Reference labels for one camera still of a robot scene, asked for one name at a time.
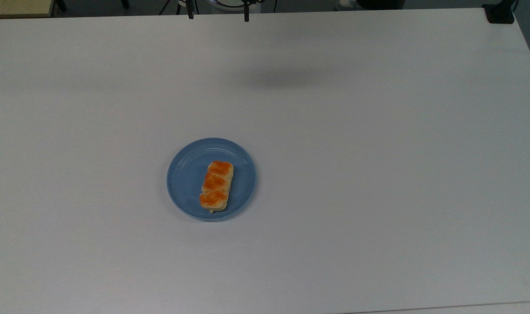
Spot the beige wooden table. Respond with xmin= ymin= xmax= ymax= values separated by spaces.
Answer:
xmin=0 ymin=0 xmax=57 ymax=19

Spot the orange glazed bread loaf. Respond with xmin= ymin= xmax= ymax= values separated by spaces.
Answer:
xmin=199 ymin=160 xmax=235 ymax=213

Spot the black table corner clamp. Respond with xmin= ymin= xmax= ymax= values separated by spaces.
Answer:
xmin=482 ymin=0 xmax=517 ymax=24

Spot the black bulky floor object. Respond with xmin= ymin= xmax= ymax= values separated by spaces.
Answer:
xmin=356 ymin=0 xmax=406 ymax=10

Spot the blue round plate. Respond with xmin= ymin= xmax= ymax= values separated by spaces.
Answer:
xmin=166 ymin=137 xmax=257 ymax=222

